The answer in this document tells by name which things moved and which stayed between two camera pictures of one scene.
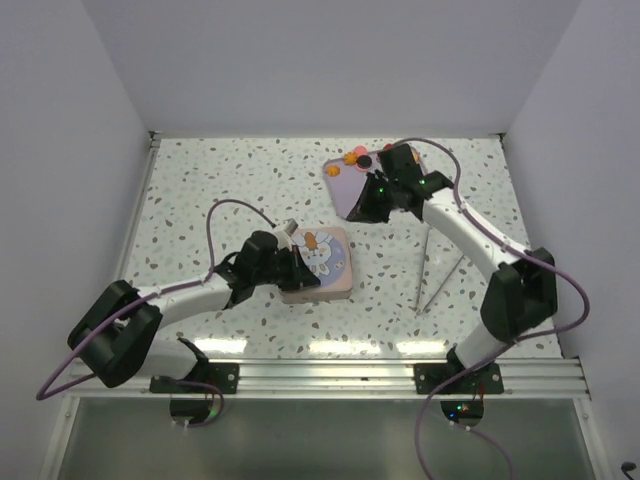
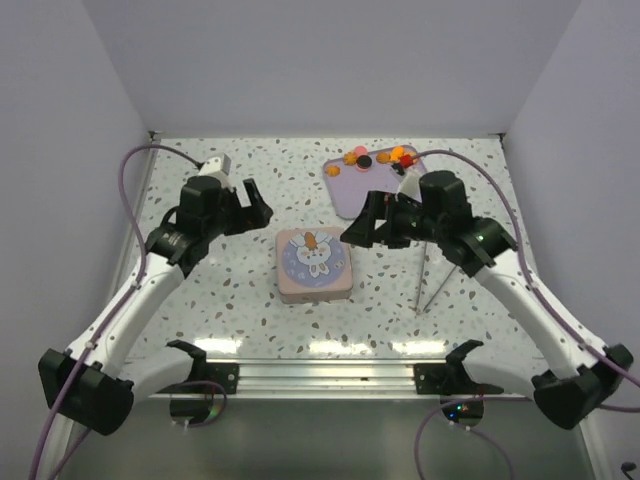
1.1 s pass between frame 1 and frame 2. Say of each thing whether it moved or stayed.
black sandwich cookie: stayed
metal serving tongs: stayed
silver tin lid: stayed
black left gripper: moved
